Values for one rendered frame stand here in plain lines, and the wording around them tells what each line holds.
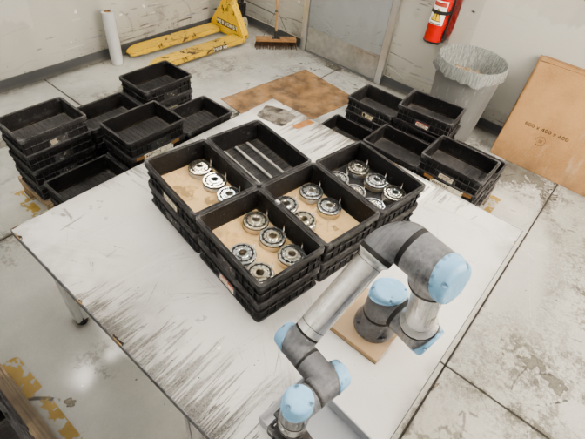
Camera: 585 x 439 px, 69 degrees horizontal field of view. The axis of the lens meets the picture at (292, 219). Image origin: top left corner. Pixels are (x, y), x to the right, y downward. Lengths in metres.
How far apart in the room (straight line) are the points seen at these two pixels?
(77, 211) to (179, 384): 0.93
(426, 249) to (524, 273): 2.17
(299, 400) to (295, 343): 0.15
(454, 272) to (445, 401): 1.47
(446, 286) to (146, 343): 1.01
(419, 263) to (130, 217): 1.32
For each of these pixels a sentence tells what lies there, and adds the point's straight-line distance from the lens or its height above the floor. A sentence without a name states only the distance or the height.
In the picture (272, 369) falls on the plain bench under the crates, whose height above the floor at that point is 0.70.
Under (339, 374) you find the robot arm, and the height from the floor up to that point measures 1.07.
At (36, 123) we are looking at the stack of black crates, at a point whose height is 0.49.
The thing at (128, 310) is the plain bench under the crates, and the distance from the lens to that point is 1.67.
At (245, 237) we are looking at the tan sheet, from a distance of 1.66.
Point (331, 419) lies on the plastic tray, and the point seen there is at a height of 0.70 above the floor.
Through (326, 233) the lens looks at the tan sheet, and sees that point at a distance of 1.71.
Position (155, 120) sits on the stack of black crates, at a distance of 2.95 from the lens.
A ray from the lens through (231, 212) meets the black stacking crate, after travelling 1.70.
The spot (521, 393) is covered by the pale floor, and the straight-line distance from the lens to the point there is 2.64.
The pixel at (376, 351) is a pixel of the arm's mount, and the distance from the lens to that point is 1.57.
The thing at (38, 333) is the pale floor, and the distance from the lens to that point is 2.59.
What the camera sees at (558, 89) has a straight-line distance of 4.01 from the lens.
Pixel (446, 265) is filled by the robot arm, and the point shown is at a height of 1.35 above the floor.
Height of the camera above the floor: 2.06
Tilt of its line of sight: 45 degrees down
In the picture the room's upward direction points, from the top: 8 degrees clockwise
